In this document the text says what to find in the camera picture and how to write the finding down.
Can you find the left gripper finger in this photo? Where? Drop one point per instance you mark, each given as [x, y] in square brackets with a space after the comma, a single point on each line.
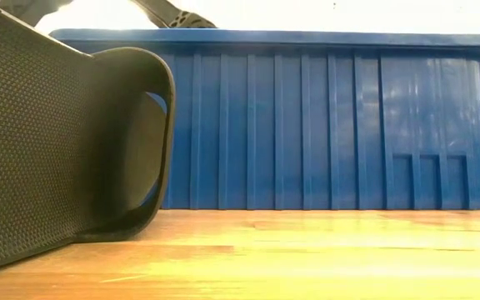
[181, 18]

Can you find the black rubber slide sandal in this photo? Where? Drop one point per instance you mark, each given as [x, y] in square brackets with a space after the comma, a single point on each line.
[27, 146]

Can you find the blue ribbed plastic bin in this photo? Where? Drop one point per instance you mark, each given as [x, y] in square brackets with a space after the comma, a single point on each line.
[306, 125]

